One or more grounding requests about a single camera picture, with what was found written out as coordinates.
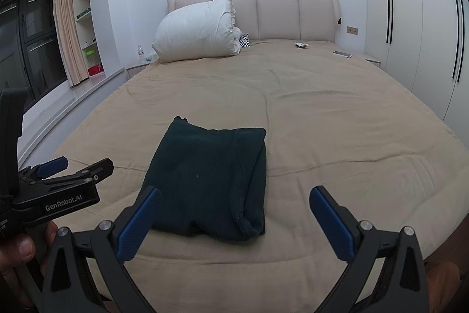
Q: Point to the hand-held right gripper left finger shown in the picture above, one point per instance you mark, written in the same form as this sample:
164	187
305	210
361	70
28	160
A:
141	225

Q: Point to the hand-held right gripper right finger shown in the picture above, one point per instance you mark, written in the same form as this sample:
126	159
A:
331	225

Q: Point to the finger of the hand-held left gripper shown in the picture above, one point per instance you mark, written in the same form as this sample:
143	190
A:
95	170
53	164

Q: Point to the dark green sweater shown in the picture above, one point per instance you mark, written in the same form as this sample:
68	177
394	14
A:
205	170

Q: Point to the person's left hand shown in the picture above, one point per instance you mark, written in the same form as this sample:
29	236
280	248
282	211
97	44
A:
18	250

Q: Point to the white window ledge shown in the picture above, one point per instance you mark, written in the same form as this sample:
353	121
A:
73	93

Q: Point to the red box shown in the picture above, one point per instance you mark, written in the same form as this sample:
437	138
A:
95	71

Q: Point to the white nightstand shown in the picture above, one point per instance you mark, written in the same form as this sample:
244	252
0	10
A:
133	70

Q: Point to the bed with beige sheet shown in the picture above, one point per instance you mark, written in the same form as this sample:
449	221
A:
329	115

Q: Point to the dark window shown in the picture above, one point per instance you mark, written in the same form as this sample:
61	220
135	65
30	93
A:
40	52

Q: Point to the green lidded container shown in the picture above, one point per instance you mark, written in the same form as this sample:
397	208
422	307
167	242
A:
91	56

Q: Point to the plastic water bottle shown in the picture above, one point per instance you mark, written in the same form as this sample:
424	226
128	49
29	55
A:
141	54

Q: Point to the teal packet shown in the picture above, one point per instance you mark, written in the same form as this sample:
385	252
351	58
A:
151	58

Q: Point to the beige curtain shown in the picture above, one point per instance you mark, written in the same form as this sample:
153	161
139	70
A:
67	30

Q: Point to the green book row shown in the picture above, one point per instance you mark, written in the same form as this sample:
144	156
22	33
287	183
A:
83	13

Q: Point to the white duvet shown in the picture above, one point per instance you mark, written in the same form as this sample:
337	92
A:
194	30

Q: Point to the smartphone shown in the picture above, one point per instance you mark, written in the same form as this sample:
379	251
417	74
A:
342	54

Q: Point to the small white crumpled item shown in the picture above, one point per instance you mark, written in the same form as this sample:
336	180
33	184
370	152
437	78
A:
301	45

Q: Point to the zebra striped cloth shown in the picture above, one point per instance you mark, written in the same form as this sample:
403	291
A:
244	41

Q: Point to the beige padded headboard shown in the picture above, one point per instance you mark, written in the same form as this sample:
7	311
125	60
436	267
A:
278	12

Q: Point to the white wardrobe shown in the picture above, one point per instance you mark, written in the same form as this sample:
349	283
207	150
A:
421	23

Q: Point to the wall socket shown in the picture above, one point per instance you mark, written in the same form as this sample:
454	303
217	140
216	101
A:
352	30

